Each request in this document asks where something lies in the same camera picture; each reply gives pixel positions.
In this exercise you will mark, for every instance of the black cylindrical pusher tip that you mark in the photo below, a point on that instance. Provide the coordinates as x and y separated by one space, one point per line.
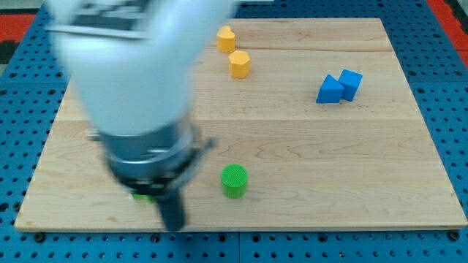
171 208

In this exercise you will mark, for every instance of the grey metal end effector mount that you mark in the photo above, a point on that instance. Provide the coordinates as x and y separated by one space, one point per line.
157 163

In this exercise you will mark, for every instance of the green block under arm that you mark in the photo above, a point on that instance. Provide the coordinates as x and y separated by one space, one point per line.
141 197

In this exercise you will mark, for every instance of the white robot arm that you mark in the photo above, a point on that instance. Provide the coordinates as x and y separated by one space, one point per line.
131 63

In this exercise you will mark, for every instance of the yellow hexagon block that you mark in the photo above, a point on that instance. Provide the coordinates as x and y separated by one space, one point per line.
240 64

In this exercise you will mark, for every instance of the green cylinder block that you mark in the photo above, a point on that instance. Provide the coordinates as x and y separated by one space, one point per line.
234 179

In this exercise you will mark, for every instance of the yellow heart block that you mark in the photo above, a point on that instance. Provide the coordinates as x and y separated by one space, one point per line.
225 39

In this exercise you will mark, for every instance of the wooden board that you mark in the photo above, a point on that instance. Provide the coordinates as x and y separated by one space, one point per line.
368 164

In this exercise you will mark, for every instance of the blue triangle block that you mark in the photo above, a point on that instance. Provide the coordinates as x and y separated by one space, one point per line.
330 91

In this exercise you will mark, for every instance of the blue cube block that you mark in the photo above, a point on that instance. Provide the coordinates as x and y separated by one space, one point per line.
351 81

